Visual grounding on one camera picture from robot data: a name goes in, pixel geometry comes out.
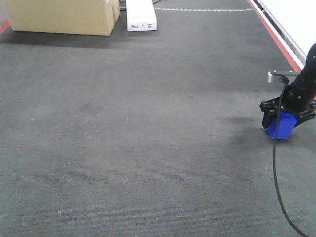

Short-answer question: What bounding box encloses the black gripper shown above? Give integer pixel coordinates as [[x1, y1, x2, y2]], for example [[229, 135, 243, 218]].
[[259, 97, 316, 129]]

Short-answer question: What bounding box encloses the blue plastic bottle-shaped part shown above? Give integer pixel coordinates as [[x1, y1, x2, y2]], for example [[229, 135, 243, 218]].
[[267, 112, 297, 140]]

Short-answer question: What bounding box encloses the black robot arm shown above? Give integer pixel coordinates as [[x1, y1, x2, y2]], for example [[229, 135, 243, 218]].
[[259, 45, 316, 129]]

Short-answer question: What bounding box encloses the long white carton box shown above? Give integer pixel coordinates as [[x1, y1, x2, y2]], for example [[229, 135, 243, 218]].
[[126, 0, 158, 32]]

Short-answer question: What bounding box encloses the large brown cardboard box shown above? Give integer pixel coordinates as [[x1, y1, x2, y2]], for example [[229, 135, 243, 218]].
[[2, 0, 120, 36]]

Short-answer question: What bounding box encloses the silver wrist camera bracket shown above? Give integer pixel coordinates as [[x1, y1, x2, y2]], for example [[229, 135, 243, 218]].
[[267, 70, 299, 83]]

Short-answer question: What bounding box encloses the red conveyor side rail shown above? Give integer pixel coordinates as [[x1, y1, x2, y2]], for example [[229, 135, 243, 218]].
[[248, 0, 316, 72]]

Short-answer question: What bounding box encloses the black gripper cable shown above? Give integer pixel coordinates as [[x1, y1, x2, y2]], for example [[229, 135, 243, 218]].
[[272, 78, 311, 237]]

